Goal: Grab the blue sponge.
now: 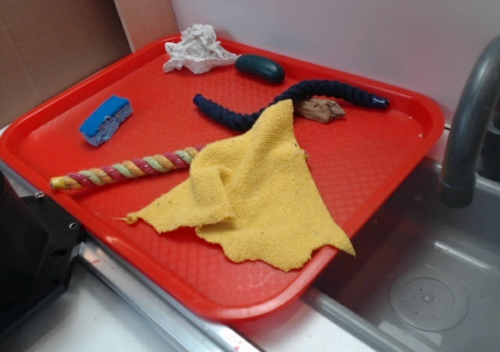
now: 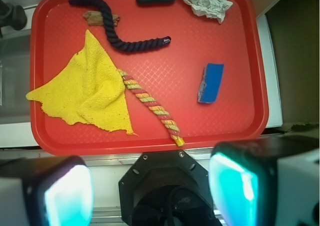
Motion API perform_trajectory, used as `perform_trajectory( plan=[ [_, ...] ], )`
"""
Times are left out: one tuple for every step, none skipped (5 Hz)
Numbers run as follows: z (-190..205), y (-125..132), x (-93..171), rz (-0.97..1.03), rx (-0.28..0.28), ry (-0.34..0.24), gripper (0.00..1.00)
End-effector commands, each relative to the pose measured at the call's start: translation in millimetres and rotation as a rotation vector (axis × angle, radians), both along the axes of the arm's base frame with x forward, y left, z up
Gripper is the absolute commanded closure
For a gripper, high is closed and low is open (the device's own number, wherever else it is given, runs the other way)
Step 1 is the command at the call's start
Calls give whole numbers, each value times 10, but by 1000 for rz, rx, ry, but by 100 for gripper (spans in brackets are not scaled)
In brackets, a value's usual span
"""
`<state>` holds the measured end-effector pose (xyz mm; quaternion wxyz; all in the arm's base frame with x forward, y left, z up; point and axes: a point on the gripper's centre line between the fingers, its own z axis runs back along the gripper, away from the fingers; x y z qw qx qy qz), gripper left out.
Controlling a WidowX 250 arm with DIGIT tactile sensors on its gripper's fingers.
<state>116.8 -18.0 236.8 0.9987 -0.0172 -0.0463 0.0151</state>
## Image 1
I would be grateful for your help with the brown wood piece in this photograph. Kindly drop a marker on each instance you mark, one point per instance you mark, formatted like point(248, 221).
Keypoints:
point(320, 110)

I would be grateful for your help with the dark green oval soap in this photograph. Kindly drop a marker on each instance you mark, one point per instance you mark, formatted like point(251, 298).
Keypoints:
point(261, 67)

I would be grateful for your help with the yellow microfiber cloth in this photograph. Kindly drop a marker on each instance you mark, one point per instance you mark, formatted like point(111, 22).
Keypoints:
point(254, 196)

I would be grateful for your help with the blue sponge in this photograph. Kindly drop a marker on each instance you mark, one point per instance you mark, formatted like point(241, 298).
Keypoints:
point(105, 120)

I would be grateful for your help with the brown cardboard panel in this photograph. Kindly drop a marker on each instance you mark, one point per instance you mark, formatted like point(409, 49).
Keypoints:
point(48, 46)

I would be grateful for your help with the grey sink faucet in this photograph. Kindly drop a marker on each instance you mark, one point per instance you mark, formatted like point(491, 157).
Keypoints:
point(473, 142)

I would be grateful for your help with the crumpled white paper towel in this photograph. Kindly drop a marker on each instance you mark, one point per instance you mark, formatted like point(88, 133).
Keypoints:
point(198, 51)

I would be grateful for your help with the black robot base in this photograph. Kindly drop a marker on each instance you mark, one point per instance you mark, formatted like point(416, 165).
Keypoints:
point(39, 243)

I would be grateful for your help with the red plastic tray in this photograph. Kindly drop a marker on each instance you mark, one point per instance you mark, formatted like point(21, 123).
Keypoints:
point(357, 162)

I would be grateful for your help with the grey plastic sink basin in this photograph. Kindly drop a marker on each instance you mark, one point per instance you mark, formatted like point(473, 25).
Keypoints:
point(425, 277)

